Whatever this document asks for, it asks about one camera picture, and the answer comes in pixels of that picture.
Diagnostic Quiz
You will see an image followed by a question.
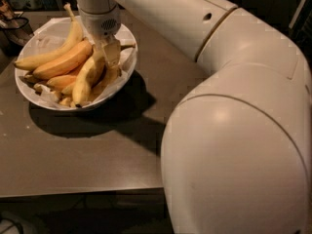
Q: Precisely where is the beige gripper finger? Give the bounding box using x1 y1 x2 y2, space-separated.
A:
100 35 121 68
93 40 105 61

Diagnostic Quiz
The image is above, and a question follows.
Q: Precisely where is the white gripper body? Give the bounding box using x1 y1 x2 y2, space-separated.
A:
78 6 121 41

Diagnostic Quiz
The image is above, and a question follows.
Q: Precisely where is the large yellow front banana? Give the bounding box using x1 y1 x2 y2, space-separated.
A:
71 42 137 108

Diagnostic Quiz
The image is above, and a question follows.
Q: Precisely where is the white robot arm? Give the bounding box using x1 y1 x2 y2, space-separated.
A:
77 0 311 234

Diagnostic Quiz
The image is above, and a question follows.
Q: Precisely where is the orange-yellow banana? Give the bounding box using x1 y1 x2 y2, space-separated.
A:
33 39 93 80

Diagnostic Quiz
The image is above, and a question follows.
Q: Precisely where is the small yellow banana right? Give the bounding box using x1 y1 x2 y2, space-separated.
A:
89 65 121 101

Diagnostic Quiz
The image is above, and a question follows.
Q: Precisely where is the white bowl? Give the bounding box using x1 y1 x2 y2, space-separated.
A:
14 14 139 112

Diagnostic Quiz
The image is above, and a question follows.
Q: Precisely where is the orange banana lower left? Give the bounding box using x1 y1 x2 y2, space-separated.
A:
47 68 80 91

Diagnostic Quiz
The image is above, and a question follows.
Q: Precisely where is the long yellow banana top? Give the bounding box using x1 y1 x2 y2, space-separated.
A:
14 3 84 71

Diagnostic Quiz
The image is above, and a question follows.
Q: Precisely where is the white paper liner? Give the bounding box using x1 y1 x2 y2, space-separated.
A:
22 15 137 104

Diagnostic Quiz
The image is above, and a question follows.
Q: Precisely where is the black wire basket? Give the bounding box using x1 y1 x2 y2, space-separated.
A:
0 15 33 47

